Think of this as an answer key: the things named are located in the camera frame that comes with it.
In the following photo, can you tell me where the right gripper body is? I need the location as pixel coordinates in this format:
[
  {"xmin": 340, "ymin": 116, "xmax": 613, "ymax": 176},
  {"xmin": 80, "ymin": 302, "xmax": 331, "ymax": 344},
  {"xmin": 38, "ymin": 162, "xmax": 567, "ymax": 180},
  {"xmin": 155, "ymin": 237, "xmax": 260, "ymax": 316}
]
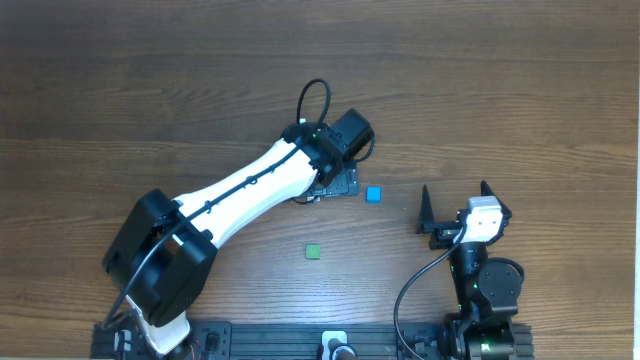
[{"xmin": 428, "ymin": 218, "xmax": 465, "ymax": 251}]

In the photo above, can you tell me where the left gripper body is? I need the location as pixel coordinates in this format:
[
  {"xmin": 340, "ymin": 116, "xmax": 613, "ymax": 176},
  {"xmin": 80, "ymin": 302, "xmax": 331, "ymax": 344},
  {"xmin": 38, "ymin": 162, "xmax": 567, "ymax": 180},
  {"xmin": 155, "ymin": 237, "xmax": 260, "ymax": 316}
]
[{"xmin": 299, "ymin": 159, "xmax": 360, "ymax": 199}]

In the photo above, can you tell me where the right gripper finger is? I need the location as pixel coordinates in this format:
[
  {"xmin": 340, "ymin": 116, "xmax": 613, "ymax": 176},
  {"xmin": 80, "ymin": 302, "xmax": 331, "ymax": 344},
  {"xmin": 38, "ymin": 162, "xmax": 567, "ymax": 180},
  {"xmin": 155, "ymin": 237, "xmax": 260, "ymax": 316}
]
[
  {"xmin": 479, "ymin": 180, "xmax": 513, "ymax": 224},
  {"xmin": 417, "ymin": 184, "xmax": 435, "ymax": 235}
]

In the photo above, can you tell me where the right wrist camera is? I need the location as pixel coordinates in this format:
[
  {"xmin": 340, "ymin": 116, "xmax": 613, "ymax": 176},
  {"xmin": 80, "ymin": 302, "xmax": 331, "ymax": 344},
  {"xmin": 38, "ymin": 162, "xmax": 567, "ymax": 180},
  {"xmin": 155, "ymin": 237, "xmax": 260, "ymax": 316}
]
[{"xmin": 457, "ymin": 195, "xmax": 504, "ymax": 245}]

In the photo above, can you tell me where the mounting rail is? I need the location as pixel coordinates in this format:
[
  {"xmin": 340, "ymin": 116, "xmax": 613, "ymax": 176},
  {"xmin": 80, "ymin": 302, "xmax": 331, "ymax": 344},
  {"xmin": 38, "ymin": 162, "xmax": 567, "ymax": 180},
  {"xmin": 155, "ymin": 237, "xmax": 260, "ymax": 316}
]
[{"xmin": 92, "ymin": 320, "xmax": 534, "ymax": 360}]

